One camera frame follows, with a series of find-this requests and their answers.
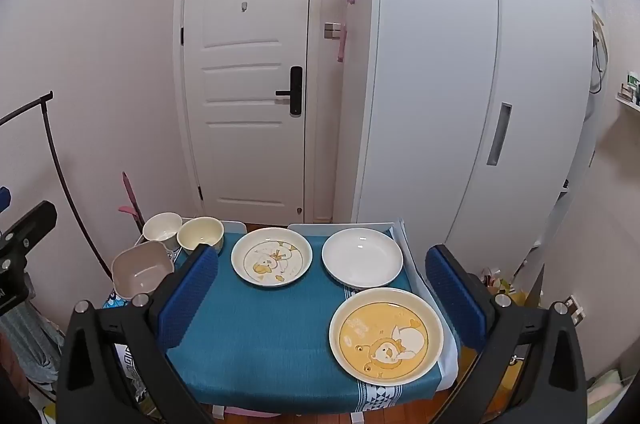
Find black door lock handle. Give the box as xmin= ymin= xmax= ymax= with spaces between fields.
xmin=275 ymin=65 xmax=304 ymax=119

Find dark triangular stand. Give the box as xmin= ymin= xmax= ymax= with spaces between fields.
xmin=524 ymin=263 xmax=547 ymax=311

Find pale green cushion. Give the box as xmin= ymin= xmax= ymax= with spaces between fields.
xmin=585 ymin=369 xmax=628 ymax=416

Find plain white plate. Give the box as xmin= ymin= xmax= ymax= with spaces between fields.
xmin=321 ymin=227 xmax=404 ymax=290

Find small items on wall shelf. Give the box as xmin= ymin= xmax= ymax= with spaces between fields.
xmin=617 ymin=73 xmax=640 ymax=105

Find white panelled door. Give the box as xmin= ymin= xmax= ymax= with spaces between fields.
xmin=175 ymin=0 xmax=326 ymax=225

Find white round bowl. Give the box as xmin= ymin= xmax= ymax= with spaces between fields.
xmin=142 ymin=212 xmax=183 ymax=250

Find grey hanging cloth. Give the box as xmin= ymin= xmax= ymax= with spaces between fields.
xmin=0 ymin=299 xmax=66 ymax=385

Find yellow plate with lion print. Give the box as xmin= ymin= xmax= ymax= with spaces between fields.
xmin=328 ymin=287 xmax=445 ymax=387

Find beige square plastic bowl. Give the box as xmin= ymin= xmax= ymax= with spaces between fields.
xmin=111 ymin=242 xmax=176 ymax=297

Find hanging cables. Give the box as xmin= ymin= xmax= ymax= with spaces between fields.
xmin=589 ymin=1 xmax=610 ymax=95

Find white wall socket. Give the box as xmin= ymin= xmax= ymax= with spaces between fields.
xmin=565 ymin=298 xmax=587 ymax=326

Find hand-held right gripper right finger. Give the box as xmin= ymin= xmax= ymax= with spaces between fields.
xmin=425 ymin=244 xmax=588 ymax=424

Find box with key pattern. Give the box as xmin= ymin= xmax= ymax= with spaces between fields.
xmin=115 ymin=344 xmax=153 ymax=407

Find black clothes rack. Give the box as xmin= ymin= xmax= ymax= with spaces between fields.
xmin=0 ymin=91 xmax=113 ymax=280

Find teal tablecloth with patterned band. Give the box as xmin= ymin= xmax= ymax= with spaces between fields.
xmin=165 ymin=220 xmax=458 ymax=416

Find cream plate with duck print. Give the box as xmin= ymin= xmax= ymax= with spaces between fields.
xmin=231 ymin=227 xmax=314 ymax=288

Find recessed wardrobe handle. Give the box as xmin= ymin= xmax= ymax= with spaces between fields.
xmin=486 ymin=102 xmax=513 ymax=166

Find pink long-handled tool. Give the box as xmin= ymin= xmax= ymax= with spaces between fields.
xmin=118 ymin=171 xmax=146 ymax=235

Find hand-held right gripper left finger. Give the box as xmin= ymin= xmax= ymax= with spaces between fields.
xmin=57 ymin=244 xmax=219 ymax=424

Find cream bowl with yellow print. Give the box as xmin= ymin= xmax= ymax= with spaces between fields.
xmin=177 ymin=217 xmax=225 ymax=255

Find white wardrobe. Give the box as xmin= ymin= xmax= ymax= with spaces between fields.
xmin=350 ymin=0 xmax=596 ymax=255

